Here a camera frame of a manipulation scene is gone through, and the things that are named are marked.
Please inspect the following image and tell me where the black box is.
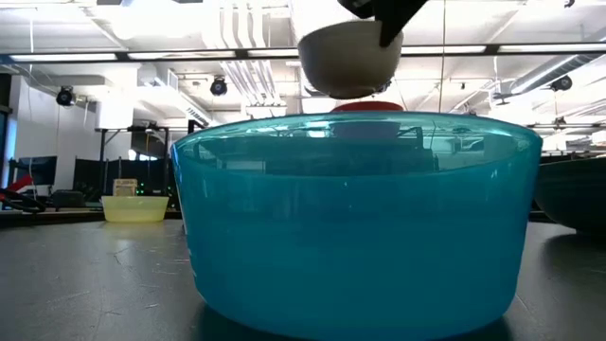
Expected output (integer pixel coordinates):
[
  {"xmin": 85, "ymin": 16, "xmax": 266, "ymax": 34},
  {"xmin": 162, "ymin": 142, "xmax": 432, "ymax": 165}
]
[{"xmin": 50, "ymin": 189, "xmax": 87, "ymax": 210}]

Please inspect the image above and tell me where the dark teal bowl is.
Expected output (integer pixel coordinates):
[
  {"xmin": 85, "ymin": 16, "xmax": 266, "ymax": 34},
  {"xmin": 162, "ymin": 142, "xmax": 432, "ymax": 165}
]
[{"xmin": 534, "ymin": 155, "xmax": 606, "ymax": 234}]

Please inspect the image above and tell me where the dark computer monitor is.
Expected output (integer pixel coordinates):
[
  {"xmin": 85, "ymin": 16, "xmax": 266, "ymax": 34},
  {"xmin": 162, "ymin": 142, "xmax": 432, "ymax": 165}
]
[{"xmin": 16, "ymin": 155, "xmax": 59, "ymax": 187}]

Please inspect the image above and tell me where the black looped cable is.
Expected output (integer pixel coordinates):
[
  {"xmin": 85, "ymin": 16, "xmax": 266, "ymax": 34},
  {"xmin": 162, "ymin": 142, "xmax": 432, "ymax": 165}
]
[{"xmin": 0, "ymin": 188, "xmax": 48, "ymax": 214}]

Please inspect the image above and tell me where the small tan cardboard box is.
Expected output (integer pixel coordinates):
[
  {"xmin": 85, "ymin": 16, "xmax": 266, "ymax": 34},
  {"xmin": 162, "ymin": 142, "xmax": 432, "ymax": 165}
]
[{"xmin": 113, "ymin": 177, "xmax": 139, "ymax": 197}]

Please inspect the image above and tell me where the black metal stand frame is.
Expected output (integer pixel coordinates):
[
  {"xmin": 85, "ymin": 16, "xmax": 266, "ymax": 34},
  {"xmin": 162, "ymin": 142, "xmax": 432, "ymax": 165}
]
[{"xmin": 98, "ymin": 123, "xmax": 170, "ymax": 209}]

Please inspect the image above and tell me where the white ribbed bowl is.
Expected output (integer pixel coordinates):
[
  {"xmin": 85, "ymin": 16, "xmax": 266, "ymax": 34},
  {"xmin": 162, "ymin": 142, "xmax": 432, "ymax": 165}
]
[{"xmin": 297, "ymin": 19, "xmax": 404, "ymax": 100}]

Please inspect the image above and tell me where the black ceiling light rail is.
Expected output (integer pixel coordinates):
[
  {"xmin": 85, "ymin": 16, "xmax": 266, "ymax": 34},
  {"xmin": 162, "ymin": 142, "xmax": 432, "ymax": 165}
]
[{"xmin": 0, "ymin": 44, "xmax": 606, "ymax": 63}]

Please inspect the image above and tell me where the translucent blue plastic bowl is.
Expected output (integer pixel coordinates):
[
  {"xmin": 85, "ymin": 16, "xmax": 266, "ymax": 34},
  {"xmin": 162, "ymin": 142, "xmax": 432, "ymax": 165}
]
[{"xmin": 170, "ymin": 111, "xmax": 544, "ymax": 341}]

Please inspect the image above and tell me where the coral red bowl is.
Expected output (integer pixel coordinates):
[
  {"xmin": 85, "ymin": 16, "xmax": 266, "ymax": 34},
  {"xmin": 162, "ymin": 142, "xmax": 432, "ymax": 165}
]
[{"xmin": 330, "ymin": 100, "xmax": 405, "ymax": 114}]

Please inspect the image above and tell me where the translucent yellow plastic bowl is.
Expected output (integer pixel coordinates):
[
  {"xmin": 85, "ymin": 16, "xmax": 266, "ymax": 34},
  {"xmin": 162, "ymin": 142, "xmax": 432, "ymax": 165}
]
[{"xmin": 100, "ymin": 194, "xmax": 169, "ymax": 224}]

